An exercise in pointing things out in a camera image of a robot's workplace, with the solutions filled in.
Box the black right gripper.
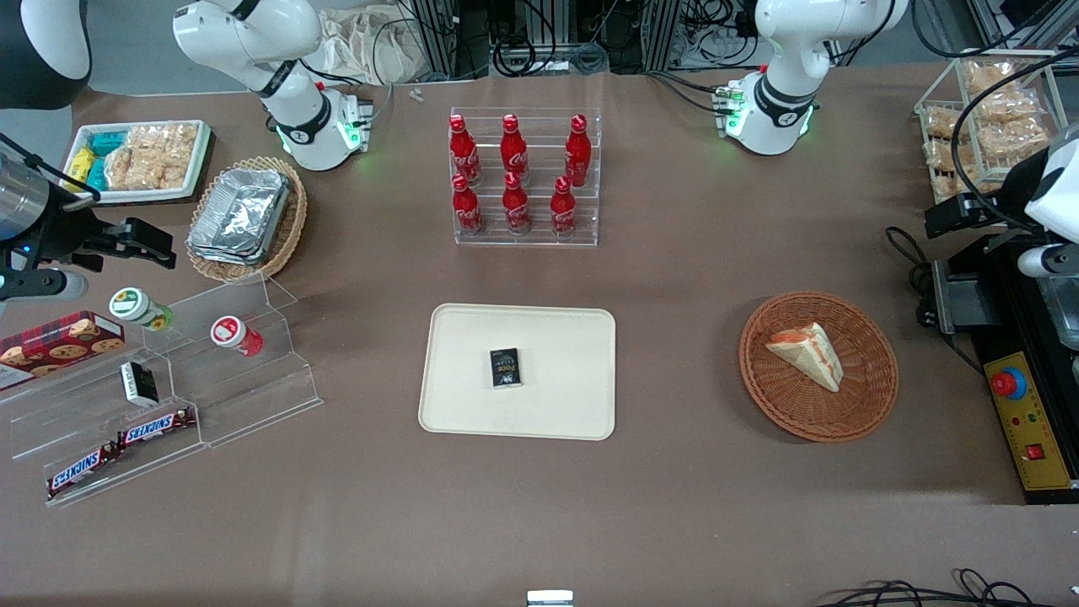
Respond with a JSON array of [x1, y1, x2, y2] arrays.
[[44, 202, 178, 272]]

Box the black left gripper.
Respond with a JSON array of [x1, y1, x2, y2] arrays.
[[925, 191, 1044, 244]]

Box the triangular sandwich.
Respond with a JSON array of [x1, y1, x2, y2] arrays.
[[765, 322, 844, 394]]

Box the white rectangular snack tray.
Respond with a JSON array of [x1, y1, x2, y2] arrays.
[[62, 120, 212, 205]]

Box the oval light wicker basket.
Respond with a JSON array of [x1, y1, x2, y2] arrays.
[[185, 156, 309, 284]]

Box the round brown wicker basket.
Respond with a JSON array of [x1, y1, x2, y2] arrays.
[[739, 291, 899, 443]]

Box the beige plastic tray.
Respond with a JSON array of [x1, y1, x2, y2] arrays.
[[419, 303, 617, 441]]

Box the green bottle with white lid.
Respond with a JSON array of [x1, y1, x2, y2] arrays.
[[109, 287, 174, 332]]

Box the clear rice cracker pack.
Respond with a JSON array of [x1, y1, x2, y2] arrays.
[[126, 124, 200, 191], [103, 145, 137, 191]]

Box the black equipment platform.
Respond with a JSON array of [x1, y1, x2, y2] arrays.
[[968, 232, 1079, 507]]

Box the stacked aluminium foil containers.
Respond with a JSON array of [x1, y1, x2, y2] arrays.
[[186, 167, 293, 267]]

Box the clear cracker bag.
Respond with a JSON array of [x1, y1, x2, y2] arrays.
[[974, 123, 1051, 163], [964, 59, 1043, 95], [922, 105, 968, 141], [969, 89, 1047, 129]]

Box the red bottle with white lid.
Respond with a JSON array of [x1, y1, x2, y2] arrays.
[[210, 315, 265, 358]]

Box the red cookie box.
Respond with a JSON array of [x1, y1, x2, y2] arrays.
[[0, 310, 126, 391]]

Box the small black white box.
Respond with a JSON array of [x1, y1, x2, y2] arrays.
[[119, 361, 160, 408]]

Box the clear plastic container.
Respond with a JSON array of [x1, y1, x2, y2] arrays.
[[1039, 271, 1079, 352]]

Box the clear acrylic stepped display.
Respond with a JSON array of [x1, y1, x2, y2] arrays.
[[0, 271, 325, 508]]

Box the Snickers chocolate bar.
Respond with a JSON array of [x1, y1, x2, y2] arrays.
[[46, 445, 124, 499], [117, 407, 197, 449]]

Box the yellow emergency stop box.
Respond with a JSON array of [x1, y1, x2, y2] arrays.
[[984, 350, 1079, 493]]

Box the beige cloth bag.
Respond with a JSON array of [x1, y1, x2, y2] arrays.
[[318, 7, 423, 86]]

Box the red cola bottle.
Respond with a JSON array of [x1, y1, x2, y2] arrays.
[[502, 171, 533, 235], [564, 114, 593, 189], [448, 115, 482, 186], [501, 114, 530, 183], [452, 174, 485, 238], [550, 175, 578, 239]]

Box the small black card box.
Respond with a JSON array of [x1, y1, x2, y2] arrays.
[[489, 347, 523, 389]]

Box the clear acrylic bottle rack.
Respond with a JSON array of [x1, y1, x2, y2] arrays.
[[449, 106, 602, 248]]

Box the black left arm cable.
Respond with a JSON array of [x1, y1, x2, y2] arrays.
[[950, 63, 1079, 212]]

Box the black table cable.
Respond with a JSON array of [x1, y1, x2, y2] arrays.
[[884, 225, 939, 330]]

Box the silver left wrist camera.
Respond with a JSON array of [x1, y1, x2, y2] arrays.
[[1017, 244, 1079, 280]]

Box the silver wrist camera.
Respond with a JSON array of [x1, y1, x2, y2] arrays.
[[1017, 244, 1079, 280], [0, 268, 89, 303]]

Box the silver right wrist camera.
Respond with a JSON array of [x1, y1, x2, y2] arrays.
[[0, 268, 89, 303]]

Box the white wire snack rack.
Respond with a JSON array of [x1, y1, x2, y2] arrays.
[[914, 49, 1079, 204]]

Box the black floor cables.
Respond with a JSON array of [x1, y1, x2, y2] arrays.
[[813, 568, 1079, 607]]

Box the black coiled cable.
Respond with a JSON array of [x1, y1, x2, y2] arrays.
[[492, 35, 538, 79]]

